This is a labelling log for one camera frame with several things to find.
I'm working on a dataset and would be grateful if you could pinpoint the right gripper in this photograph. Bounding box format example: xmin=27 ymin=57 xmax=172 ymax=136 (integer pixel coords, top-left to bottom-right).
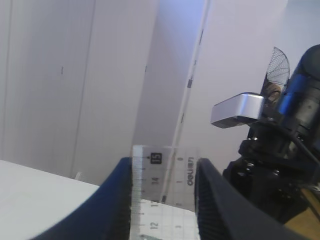
xmin=223 ymin=122 xmax=320 ymax=223

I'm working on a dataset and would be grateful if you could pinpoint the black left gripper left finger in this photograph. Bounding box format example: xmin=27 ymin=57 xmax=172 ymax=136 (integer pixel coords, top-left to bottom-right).
xmin=34 ymin=157 xmax=132 ymax=240

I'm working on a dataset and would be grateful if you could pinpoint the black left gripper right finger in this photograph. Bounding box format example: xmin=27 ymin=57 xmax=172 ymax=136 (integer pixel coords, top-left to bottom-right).
xmin=194 ymin=158 xmax=304 ymax=240

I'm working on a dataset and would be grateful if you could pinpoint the clear plastic ruler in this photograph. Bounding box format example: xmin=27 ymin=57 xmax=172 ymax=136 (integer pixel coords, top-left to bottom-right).
xmin=129 ymin=145 xmax=200 ymax=240

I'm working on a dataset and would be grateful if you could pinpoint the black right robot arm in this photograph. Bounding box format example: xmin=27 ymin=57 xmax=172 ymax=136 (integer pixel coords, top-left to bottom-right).
xmin=223 ymin=45 xmax=320 ymax=224

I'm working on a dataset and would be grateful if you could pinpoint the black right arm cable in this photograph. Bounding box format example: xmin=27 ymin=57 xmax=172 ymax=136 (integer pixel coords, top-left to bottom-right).
xmin=282 ymin=129 xmax=320 ymax=171

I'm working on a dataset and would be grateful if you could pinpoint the black wire mesh fan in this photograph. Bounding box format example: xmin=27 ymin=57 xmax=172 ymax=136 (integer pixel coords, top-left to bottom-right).
xmin=265 ymin=47 xmax=290 ymax=86

